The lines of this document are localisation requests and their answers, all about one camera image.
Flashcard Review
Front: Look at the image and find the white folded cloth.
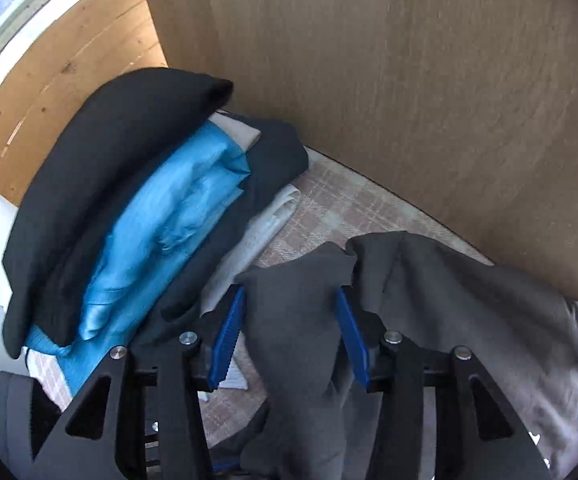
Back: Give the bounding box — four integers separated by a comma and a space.
200, 184, 303, 312

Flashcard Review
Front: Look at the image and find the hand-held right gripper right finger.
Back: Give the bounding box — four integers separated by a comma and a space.
334, 287, 552, 480

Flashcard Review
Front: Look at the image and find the blue folded garment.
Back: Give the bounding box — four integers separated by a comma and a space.
24, 124, 251, 397

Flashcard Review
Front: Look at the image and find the dark grey folded garment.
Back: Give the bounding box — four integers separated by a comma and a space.
133, 119, 311, 347

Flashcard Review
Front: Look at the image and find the grey daisy print t-shirt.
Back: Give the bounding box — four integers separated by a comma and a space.
199, 231, 578, 480

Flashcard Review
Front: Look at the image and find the pine plank board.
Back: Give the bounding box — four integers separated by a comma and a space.
0, 0, 169, 209

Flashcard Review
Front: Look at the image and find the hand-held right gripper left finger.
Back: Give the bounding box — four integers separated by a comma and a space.
31, 285, 247, 480

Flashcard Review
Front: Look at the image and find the light wooden board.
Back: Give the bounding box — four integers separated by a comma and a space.
136, 0, 578, 302

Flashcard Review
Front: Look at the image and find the black folded garment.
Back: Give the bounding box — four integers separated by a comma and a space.
1, 67, 234, 360

